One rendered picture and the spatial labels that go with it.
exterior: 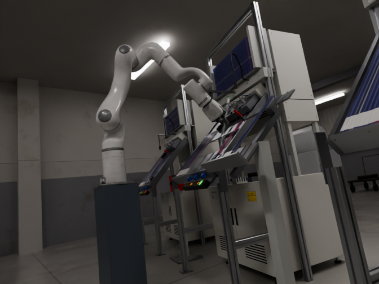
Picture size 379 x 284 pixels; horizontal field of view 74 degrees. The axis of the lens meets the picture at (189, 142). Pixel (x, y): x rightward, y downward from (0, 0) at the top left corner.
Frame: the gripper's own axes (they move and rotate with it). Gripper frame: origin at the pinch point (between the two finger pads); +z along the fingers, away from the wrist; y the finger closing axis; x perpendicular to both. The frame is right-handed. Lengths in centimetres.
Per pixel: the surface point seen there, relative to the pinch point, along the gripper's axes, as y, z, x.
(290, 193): 1, 62, -4
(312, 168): -69, 214, 233
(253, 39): 28, -20, 62
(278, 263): 2, 54, -58
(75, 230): -395, 17, 64
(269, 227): 5, 42, -47
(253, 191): -14.5, 46.3, -9.3
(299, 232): -5, 80, -19
